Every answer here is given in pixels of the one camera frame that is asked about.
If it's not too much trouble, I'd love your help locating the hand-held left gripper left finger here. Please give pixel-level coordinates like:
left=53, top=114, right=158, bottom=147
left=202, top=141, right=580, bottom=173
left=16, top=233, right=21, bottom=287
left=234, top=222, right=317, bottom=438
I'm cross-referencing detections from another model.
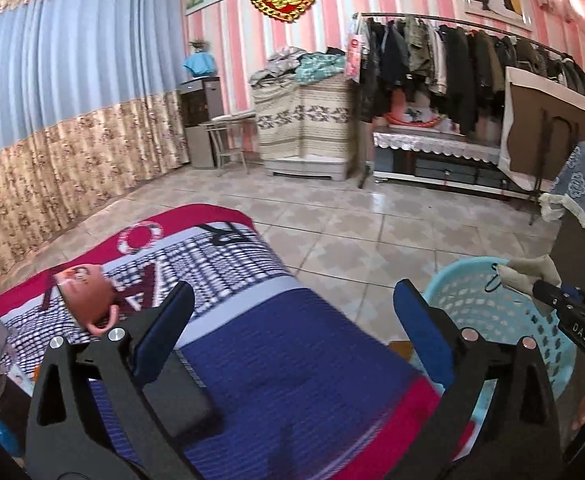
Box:
left=25, top=281, right=198, bottom=480

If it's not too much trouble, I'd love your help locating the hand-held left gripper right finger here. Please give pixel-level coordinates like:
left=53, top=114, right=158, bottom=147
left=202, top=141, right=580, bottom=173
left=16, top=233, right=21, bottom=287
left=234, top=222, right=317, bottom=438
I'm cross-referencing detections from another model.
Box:
left=393, top=279, right=566, bottom=480

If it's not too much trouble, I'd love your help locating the beige cloth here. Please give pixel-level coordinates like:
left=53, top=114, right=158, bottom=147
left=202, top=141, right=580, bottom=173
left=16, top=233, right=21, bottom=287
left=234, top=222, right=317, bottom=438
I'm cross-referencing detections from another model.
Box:
left=493, top=255, right=563, bottom=293

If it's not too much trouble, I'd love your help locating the light blue plastic basket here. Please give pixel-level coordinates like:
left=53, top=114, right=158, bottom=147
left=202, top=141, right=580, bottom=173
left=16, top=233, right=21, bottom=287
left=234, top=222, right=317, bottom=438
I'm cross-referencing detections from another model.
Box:
left=413, top=257, right=579, bottom=443

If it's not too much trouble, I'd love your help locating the dark cabinet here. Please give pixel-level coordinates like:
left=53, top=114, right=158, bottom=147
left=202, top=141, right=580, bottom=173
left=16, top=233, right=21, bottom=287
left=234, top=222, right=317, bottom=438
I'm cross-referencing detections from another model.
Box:
left=547, top=210, right=585, bottom=301

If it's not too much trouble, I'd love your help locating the black case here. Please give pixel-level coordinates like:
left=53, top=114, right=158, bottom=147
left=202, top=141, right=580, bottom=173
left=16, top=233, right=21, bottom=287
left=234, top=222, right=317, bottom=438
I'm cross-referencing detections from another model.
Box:
left=142, top=347, right=218, bottom=438

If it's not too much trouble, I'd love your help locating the pink mug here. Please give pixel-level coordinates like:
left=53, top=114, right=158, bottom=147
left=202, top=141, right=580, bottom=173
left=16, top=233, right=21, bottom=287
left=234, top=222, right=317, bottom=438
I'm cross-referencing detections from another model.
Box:
left=52, top=264, right=120, bottom=333

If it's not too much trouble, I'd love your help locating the low tv stand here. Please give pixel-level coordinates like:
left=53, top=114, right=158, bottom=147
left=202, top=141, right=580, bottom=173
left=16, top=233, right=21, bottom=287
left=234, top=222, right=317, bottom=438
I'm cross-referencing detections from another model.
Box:
left=373, top=127, right=528, bottom=201

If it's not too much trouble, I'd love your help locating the black easel stand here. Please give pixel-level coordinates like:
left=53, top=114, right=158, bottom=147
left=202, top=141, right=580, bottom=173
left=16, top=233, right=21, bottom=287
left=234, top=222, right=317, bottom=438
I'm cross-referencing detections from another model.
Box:
left=529, top=110, right=581, bottom=226

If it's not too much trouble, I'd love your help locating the black box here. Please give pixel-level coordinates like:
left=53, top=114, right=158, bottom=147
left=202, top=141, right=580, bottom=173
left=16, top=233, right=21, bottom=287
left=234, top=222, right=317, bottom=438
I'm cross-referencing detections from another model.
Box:
left=0, top=372, right=36, bottom=441

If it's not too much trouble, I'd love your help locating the brown cardboard board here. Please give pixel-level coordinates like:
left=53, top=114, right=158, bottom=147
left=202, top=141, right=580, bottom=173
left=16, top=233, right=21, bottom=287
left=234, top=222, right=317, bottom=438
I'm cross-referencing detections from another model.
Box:
left=499, top=66, right=585, bottom=191

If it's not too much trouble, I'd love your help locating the white lace cloth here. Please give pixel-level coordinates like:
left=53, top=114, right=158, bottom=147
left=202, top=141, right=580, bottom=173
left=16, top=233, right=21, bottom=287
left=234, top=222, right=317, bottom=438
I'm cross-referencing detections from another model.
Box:
left=374, top=130, right=503, bottom=166

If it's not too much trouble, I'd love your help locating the grey water dispenser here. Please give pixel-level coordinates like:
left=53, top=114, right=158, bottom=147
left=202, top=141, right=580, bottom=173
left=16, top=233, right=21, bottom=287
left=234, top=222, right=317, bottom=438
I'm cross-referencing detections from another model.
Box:
left=180, top=77, right=224, bottom=170

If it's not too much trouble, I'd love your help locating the small table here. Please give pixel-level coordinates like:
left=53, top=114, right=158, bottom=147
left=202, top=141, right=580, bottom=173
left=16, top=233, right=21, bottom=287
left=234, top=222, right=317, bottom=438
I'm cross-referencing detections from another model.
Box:
left=200, top=112, right=258, bottom=171

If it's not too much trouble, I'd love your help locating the patterned cloth covered cabinet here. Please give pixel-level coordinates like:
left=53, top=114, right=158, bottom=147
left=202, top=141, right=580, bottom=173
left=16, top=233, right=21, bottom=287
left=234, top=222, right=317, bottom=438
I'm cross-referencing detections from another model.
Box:
left=250, top=77, right=358, bottom=181

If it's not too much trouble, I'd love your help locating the row of hanging clothes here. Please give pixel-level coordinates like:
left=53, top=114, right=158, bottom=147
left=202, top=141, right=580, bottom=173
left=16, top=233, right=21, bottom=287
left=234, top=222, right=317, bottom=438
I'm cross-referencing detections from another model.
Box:
left=357, top=15, right=585, bottom=136

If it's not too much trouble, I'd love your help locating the blue floral curtain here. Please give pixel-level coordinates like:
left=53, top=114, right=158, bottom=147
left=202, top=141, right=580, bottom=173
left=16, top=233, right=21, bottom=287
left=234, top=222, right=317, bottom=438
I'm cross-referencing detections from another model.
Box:
left=0, top=0, right=190, bottom=291

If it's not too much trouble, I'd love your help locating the blue covered water bottle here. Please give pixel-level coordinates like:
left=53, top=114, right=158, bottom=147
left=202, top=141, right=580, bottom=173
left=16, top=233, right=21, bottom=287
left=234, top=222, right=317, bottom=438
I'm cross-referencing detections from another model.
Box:
left=182, top=52, right=218, bottom=81

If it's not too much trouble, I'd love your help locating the metal clothes rack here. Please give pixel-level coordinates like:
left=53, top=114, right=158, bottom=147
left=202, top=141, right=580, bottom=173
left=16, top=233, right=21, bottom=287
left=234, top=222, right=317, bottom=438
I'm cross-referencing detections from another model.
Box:
left=353, top=12, right=573, bottom=188

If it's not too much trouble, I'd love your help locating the teal clothes pile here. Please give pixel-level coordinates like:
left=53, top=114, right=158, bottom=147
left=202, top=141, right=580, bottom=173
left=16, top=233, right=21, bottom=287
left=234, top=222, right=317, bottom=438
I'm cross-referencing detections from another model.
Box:
left=295, top=52, right=348, bottom=83

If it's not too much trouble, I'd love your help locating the pink hanging bag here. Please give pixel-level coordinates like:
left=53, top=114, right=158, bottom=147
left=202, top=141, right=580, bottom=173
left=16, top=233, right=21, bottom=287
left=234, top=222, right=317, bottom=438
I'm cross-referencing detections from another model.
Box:
left=345, top=20, right=366, bottom=81

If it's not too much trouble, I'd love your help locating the grey clothes pile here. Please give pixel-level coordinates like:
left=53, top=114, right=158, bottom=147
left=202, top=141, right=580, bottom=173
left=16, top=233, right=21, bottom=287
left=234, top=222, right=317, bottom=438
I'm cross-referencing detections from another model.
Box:
left=250, top=46, right=306, bottom=83

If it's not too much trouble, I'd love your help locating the red inflatable ring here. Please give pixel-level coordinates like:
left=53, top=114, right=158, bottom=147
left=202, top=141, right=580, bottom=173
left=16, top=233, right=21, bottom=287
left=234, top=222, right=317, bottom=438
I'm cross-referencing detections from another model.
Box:
left=385, top=105, right=448, bottom=131

